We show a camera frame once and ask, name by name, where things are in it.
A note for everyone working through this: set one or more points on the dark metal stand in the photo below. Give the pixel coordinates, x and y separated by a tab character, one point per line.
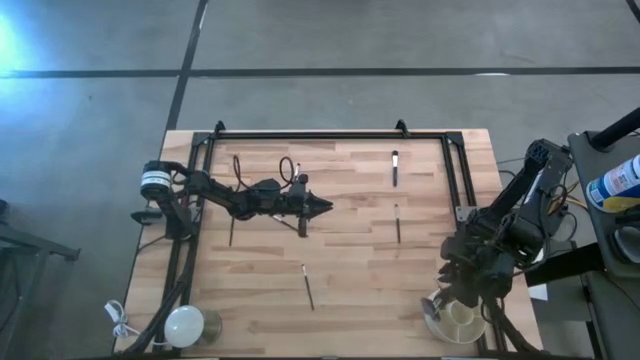
30	242

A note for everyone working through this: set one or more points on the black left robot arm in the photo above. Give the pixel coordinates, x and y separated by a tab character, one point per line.
220	192

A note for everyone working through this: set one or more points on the white paper sheet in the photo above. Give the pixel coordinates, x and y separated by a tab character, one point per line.
539	294

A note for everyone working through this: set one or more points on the grey utility cart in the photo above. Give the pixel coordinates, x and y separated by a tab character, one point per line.
582	165

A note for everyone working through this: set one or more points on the round cream divided organizer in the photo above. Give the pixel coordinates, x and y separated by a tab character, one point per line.
462	327

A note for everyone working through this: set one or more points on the dark pencil right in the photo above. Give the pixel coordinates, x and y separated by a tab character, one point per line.
398	230

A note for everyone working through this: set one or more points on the white mushroom lamp metal base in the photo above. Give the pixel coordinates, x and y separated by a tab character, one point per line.
184	326

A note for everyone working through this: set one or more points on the black frame clamp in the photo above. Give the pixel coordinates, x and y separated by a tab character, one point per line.
401	126
220	126

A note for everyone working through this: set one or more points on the black brush silver ferrule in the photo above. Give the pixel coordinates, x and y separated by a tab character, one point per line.
395	175

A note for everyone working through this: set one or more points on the grey metal frame plate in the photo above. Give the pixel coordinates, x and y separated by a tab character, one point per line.
461	214

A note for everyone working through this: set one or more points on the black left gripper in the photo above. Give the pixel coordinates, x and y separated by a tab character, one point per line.
285	204

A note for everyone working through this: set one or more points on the black mounting bracket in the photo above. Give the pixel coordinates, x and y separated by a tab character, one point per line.
147	216

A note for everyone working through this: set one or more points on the black aluminium table frame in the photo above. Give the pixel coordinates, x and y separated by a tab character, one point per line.
325	135

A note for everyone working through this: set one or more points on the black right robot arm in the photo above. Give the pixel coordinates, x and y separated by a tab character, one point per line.
530	200

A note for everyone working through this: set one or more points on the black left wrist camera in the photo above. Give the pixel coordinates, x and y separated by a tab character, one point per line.
297	189

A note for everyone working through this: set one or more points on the round grey object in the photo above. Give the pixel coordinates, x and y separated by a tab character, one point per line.
630	245

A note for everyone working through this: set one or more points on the white blue spray can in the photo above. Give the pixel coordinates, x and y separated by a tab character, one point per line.
617	182

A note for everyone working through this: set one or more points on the black flat bar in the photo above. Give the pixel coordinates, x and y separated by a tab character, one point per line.
575	260

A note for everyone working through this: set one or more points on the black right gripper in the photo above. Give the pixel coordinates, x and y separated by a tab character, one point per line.
475	270

